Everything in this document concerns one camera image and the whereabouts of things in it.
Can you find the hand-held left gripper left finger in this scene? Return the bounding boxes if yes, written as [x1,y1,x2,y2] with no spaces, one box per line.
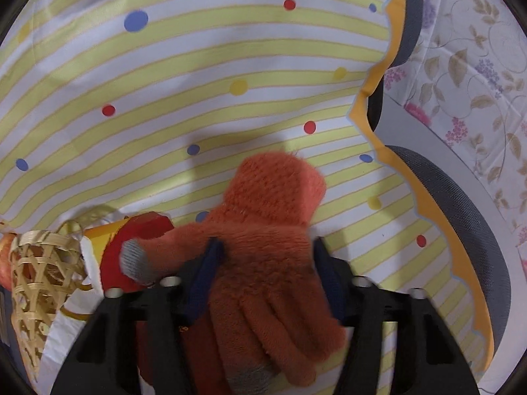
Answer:
[49,236,227,395]

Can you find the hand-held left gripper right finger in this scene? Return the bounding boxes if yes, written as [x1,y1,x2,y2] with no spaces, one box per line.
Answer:
[313,236,480,395]

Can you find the orange knitted glove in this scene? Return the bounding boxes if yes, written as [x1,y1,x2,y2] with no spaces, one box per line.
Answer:
[119,152,357,395]

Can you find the red paper packet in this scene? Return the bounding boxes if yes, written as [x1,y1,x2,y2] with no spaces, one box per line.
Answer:
[101,212,174,293]

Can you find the yellow snack wrapper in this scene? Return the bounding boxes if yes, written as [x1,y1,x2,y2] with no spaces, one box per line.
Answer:
[58,205,136,240]

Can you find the woven bamboo basket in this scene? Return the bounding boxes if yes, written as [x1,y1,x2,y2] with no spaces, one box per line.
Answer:
[8,230,89,383]

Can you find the red apple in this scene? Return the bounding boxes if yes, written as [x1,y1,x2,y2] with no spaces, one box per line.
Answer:
[0,230,17,289]

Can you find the yellow striped dotted cloth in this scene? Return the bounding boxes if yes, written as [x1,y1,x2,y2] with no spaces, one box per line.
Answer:
[0,0,495,395]

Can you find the floral print cloth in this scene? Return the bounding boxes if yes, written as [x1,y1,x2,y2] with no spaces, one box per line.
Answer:
[383,0,527,395]

